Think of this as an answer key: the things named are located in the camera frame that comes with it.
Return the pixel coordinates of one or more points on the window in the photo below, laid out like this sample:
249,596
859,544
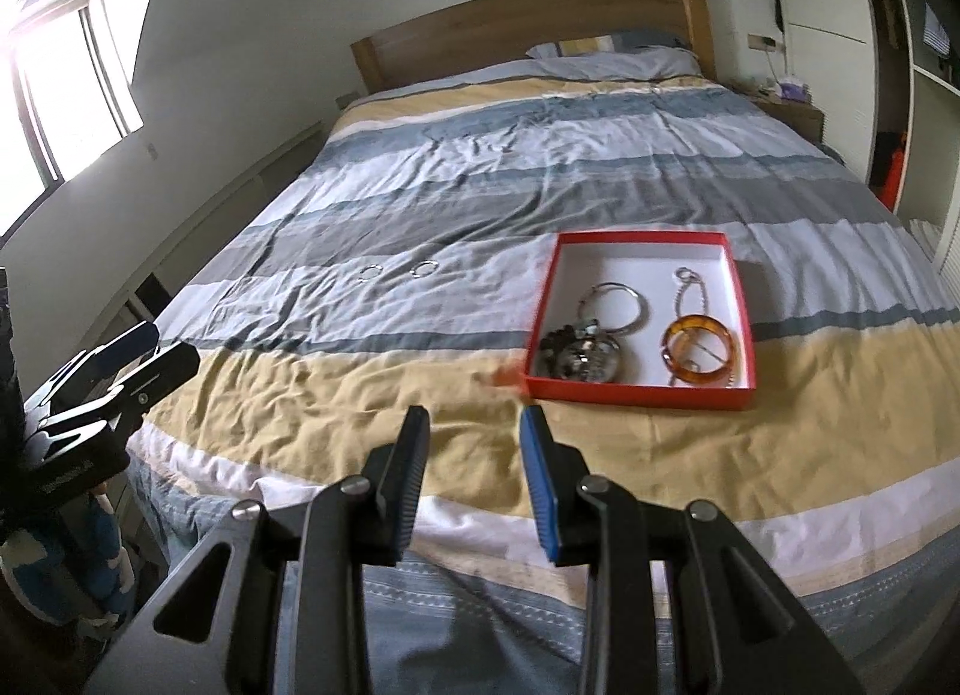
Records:
60,88

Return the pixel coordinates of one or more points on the striped pillow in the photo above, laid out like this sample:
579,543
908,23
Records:
622,40

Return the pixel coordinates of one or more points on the striped duvet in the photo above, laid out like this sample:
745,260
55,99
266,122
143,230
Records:
465,163

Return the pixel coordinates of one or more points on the wooden bedside table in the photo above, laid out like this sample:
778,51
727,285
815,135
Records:
795,119

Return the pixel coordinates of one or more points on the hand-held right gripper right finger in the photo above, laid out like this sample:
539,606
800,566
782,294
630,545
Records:
538,485

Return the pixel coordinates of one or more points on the thin gold bangle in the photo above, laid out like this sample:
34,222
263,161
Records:
637,305

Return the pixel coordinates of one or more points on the silver wristwatch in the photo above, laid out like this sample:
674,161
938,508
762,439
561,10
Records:
583,354

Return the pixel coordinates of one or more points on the purple tissue box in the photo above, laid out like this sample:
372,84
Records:
793,91

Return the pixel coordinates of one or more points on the red cardboard box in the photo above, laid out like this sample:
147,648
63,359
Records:
637,395

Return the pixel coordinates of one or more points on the wall power socket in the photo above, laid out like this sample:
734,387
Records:
765,42

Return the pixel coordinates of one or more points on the person's left hand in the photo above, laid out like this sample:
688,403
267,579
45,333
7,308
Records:
67,567

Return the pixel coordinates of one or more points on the amber bangle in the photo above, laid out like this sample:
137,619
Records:
675,361

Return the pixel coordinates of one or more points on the wooden headboard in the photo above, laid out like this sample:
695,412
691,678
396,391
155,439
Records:
525,17

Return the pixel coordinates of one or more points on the lilac pillow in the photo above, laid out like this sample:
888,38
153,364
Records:
615,64

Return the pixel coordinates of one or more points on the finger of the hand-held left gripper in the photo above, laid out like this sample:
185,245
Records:
112,354
161,373

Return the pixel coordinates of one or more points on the dark olive bangle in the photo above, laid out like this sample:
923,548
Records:
546,361

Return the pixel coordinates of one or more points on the orange item in wardrobe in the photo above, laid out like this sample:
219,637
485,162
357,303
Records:
891,170

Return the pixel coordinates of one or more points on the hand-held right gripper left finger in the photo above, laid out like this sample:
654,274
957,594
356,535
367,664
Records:
405,474

